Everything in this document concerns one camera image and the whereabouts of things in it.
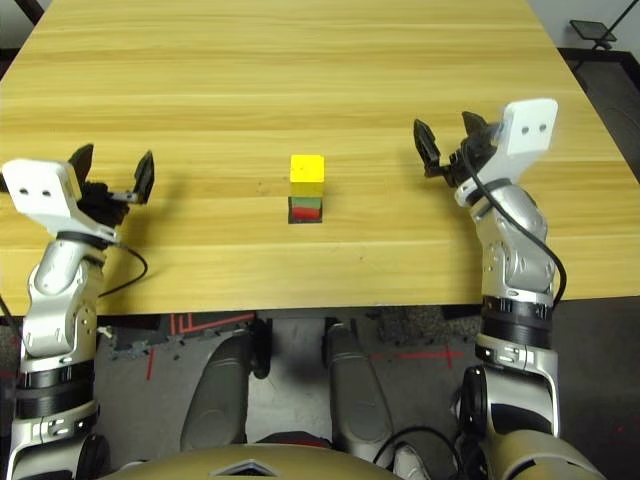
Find gold robot torso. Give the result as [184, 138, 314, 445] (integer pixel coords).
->
[99, 443, 401, 480]

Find speckled grey carpet piece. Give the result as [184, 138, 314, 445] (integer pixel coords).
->
[372, 304, 484, 346]

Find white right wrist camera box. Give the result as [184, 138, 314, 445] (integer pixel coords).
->
[453, 97, 559, 206]

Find grey right robot leg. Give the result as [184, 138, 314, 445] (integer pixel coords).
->
[322, 319, 396, 464]

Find grey robot leg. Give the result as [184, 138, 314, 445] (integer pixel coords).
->
[322, 319, 396, 464]
[179, 329, 256, 451]

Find yellow wooden block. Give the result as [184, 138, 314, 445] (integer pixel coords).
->
[289, 154, 326, 198]

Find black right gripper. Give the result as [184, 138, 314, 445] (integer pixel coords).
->
[413, 112, 499, 189]

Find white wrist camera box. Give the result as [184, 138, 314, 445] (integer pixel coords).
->
[453, 97, 559, 206]
[1, 158, 121, 246]

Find grey left robot leg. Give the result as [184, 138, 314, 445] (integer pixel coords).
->
[179, 329, 256, 451]

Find black mat with red lines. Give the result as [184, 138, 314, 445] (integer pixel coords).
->
[159, 312, 259, 346]

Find dark metal bar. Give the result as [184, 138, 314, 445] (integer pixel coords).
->
[14, 0, 56, 26]

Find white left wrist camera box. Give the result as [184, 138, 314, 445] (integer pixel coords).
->
[1, 158, 121, 246]

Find black stand base plate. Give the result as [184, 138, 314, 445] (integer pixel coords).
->
[569, 18, 619, 49]

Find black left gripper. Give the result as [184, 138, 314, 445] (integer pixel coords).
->
[67, 143, 155, 229]

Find black square marker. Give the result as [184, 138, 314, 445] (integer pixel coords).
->
[286, 196, 325, 225]

